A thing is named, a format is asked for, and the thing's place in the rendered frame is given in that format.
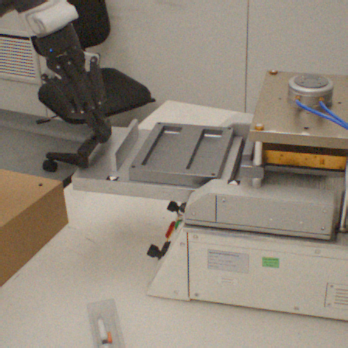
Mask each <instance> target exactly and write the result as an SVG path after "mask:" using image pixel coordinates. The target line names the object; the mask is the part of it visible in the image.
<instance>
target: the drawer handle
mask: <svg viewBox="0 0 348 348"><path fill-rule="evenodd" d="M106 125H107V127H108V129H109V131H110V133H111V134H112V126H111V123H110V118H106ZM98 144H99V139H98V138H97V136H96V134H95V133H94V131H93V130H92V131H91V132H90V134H89V135H88V136H87V138H86V139H85V140H84V141H83V142H82V143H81V146H80V147H79V148H78V150H77V161H78V167H79V168H88V167H89V159H88V157H89V156H90V155H91V154H92V152H93V150H94V149H95V148H96V145H98Z"/></svg>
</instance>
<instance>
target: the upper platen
mask: <svg viewBox="0 0 348 348"><path fill-rule="evenodd" d="M347 150H348V149H340V148H322V147H312V146H301V145H292V144H283V143H273V142H263V162H265V163H266V164H265V170H269V171H278V172H294V173H303V174H312V175H320V176H337V177H344V173H345V167H346V156H347Z"/></svg>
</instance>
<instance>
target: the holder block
mask: <svg viewBox="0 0 348 348"><path fill-rule="evenodd" d="M233 138H234V128H233V127H214V126H203V125H192V124H172V123H162V122H156V124H155V126H154V127H153V129H152V130H151V133H150V134H149V135H148V137H147V139H146V140H145V142H144V143H143V145H142V147H141V150H140V151H139V152H138V153H137V155H136V156H135V158H134V160H133V161H132V163H131V164H130V167H129V168H128V172H129V179H132V180H133V181H142V182H150V183H164V184H172V185H181V186H196V187H202V186H203V185H205V184H206V183H209V182H210V181H211V180H212V179H220V178H221V174H222V171H223V168H224V164H225V162H226V159H227V157H228V153H229V150H230V147H231V143H232V141H233Z"/></svg>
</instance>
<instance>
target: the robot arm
mask: <svg viewBox="0 0 348 348"><path fill-rule="evenodd" d="M14 10H16V11H17V12H18V13H17V15H18V16H19V18H20V20H21V22H22V24H23V25H24V27H25V29H26V31H27V33H28V34H29V36H30V37H32V36H36V37H37V38H36V39H35V42H36V43H37V46H38V47H39V49H40V52H41V54H42V55H43V56H44V57H45V59H46V66H47V69H46V71H45V72H44V73H43V74H42V75H41V76H40V77H41V79H42V80H44V81H45V82H46V83H47V84H49V85H50V87H51V88H52V89H53V90H54V91H55V92H56V93H57V95H58V96H59V97H60V100H61V101H62V102H63V104H65V106H66V107H67V108H68V110H69V111H70V112H71V113H72V114H76V113H80V114H81V115H82V116H83V118H84V120H85V122H86V124H87V126H88V127H89V128H90V127H91V128H92V129H93V131H94V133H95V134H96V136H97V138H98V139H99V142H100V144H101V143H104V142H107V141H108V140H109V138H110V137H111V133H110V131H109V129H108V127H107V125H106V116H105V114H104V112H103V108H102V105H103V104H104V103H105V101H106V100H107V97H106V90H105V86H104V83H103V77H102V72H101V69H100V66H99V63H100V58H101V55H100V53H98V52H96V53H95V54H90V53H87V52H86V50H85V48H84V47H83V46H82V45H81V44H80V41H79V38H78V35H77V33H76V32H75V28H74V27H73V25H72V23H69V22H71V21H72V20H73V19H76V18H78V13H77V12H76V10H75V7H74V6H73V5H71V4H69V3H68V2H67V1H66V0H0V18H2V17H3V16H4V15H5V14H8V13H10V12H13V11H14ZM86 60H87V62H88V65H90V73H91V76H92V82H93V86H94V88H93V86H92V83H91V82H90V80H89V77H88V75H87V71H86V69H85V62H86ZM55 73H56V74H57V75H59V76H61V79H62V81H63V83H64V84H65V85H66V86H67V87H68V89H67V88H66V87H65V86H64V84H63V83H62V81H61V80H60V79H59V78H58V77H57V76H56V75H55ZM79 86H80V87H79ZM68 90H69V91H68ZM83 94H84V95H83ZM86 100H87V101H86ZM87 102H88V103H87ZM89 107H90V108H89Z"/></svg>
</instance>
